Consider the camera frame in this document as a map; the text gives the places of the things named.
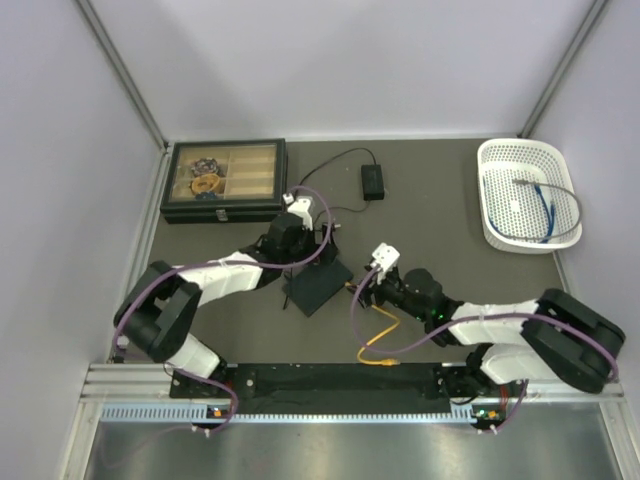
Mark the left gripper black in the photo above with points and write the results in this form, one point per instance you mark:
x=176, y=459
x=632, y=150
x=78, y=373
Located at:
x=314, y=249

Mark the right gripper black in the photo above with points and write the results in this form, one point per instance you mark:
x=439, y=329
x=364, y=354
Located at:
x=377, y=288

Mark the black network switch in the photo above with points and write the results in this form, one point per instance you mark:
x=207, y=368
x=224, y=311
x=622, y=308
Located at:
x=315, y=285

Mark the black power adapter with cord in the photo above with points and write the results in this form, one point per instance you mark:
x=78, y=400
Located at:
x=371, y=178

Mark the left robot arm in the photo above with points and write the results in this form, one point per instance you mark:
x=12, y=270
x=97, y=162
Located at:
x=157, y=314

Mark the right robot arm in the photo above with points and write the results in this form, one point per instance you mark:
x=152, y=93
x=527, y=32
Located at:
x=551, y=337

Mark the black jewelry display box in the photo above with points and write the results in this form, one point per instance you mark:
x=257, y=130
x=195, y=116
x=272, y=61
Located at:
x=225, y=181

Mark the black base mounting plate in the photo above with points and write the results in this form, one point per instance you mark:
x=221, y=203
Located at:
x=408, y=388

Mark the white perforated plastic basket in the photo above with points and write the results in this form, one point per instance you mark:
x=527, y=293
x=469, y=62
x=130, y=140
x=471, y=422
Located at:
x=527, y=200

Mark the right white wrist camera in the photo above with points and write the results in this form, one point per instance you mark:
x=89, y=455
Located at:
x=384, y=259

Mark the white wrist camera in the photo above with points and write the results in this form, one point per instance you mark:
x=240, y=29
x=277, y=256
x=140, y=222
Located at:
x=300, y=206
x=384, y=259

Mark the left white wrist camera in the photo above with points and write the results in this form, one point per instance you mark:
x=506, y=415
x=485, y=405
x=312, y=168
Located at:
x=300, y=206

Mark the aluminium frame rail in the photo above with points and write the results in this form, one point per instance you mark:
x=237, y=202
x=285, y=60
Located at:
x=150, y=383

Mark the white slotted cable duct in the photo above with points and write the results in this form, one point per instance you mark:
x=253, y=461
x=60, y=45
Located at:
x=206, y=414

